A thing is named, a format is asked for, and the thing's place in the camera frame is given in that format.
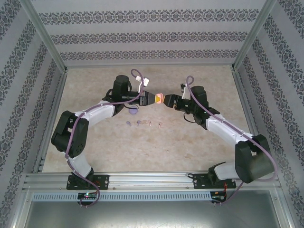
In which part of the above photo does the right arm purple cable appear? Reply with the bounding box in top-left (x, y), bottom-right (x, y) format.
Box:
top-left (186, 75), bottom-right (278, 208)

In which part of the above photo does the black cable loop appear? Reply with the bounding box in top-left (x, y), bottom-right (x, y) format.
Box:
top-left (183, 113), bottom-right (198, 124)

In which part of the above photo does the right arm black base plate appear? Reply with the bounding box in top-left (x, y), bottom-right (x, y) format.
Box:
top-left (192, 173), bottom-right (237, 190)

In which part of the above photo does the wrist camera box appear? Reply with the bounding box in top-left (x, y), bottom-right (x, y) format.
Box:
top-left (135, 76), bottom-right (151, 94)
top-left (180, 82), bottom-right (190, 99)

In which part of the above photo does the circuit board with green light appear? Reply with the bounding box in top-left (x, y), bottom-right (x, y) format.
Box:
top-left (77, 192), bottom-right (98, 200)

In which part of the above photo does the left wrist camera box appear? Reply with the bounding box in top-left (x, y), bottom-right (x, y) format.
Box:
top-left (135, 76), bottom-right (151, 94)

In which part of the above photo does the slotted grey cable duct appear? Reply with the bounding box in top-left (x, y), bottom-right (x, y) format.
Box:
top-left (32, 191), bottom-right (212, 201)

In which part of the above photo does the aluminium frame post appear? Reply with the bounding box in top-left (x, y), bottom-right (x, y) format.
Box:
top-left (18, 0), bottom-right (69, 73)
top-left (230, 0), bottom-right (278, 72)

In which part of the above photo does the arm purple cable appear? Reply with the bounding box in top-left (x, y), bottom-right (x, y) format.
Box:
top-left (65, 68), bottom-right (146, 209)
top-left (186, 75), bottom-right (278, 208)

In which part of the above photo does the grey metal shelf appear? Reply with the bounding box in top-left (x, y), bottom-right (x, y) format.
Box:
top-left (14, 185), bottom-right (292, 228)

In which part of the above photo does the aluminium side rail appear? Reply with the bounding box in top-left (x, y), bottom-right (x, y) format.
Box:
top-left (231, 67), bottom-right (262, 138)
top-left (32, 70), bottom-right (69, 173)

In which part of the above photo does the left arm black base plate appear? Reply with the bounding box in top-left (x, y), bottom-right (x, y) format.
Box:
top-left (66, 174), bottom-right (110, 190)

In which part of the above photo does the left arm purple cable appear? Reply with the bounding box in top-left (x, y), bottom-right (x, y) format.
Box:
top-left (65, 68), bottom-right (146, 209)

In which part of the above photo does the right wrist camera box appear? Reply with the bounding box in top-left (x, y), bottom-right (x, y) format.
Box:
top-left (180, 82), bottom-right (190, 99)

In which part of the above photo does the aluminium mounting rail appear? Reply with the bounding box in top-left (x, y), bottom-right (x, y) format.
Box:
top-left (22, 172), bottom-right (279, 190)

